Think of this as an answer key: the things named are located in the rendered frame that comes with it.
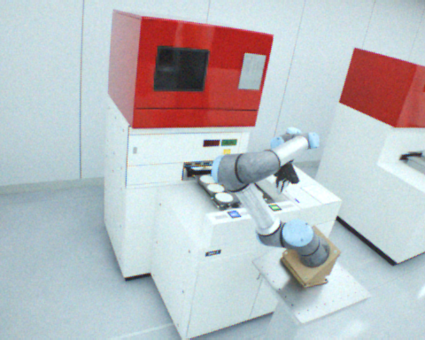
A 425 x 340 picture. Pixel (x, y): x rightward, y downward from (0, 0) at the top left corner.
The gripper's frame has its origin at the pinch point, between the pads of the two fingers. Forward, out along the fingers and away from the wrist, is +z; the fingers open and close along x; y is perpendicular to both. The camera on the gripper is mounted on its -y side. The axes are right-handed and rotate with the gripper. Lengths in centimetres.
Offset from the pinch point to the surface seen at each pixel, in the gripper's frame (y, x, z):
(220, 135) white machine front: 58, 9, -9
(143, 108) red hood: 52, 61, -28
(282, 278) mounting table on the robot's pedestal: -35.4, 15.8, 23.8
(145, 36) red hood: 52, 64, -66
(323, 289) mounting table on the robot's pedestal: -48, 1, 24
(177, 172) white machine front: 58, 35, 15
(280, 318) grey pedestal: -37, 9, 53
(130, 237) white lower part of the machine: 57, 63, 62
